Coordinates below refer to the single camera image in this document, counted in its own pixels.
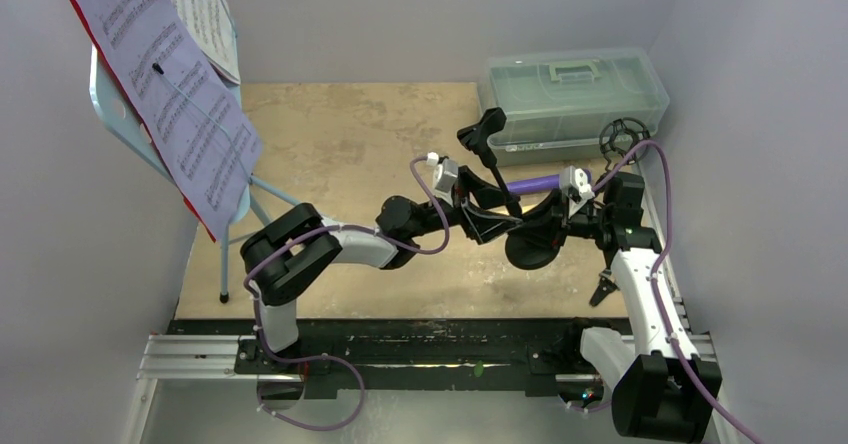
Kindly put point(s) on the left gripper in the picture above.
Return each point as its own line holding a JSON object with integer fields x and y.
{"x": 481, "y": 225}

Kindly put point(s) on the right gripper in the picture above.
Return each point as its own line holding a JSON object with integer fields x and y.
{"x": 559, "y": 212}

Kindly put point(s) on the purple microphone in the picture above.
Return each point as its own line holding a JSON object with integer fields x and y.
{"x": 536, "y": 185}

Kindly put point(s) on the black round-base clamp stand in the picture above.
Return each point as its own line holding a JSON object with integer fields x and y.
{"x": 474, "y": 138}

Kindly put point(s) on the black tripod microphone stand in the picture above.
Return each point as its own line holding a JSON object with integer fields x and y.
{"x": 619, "y": 137}

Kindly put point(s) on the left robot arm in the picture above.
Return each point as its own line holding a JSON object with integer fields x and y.
{"x": 286, "y": 257}

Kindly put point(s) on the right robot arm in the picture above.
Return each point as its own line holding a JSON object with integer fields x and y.
{"x": 660, "y": 388}

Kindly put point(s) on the black pliers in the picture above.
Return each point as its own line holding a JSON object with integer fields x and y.
{"x": 605, "y": 287}

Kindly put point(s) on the translucent green storage box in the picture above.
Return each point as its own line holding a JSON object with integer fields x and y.
{"x": 557, "y": 104}

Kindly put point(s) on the white sheet music page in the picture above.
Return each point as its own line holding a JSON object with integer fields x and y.
{"x": 211, "y": 25}

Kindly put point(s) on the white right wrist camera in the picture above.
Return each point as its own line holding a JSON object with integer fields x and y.
{"x": 576, "y": 188}

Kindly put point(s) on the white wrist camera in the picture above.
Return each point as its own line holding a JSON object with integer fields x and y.
{"x": 576, "y": 188}
{"x": 445, "y": 173}

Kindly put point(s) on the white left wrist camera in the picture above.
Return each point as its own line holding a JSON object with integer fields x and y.
{"x": 445, "y": 173}

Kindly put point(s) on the black mounting rail base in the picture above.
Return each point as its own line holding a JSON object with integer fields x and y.
{"x": 538, "y": 357}

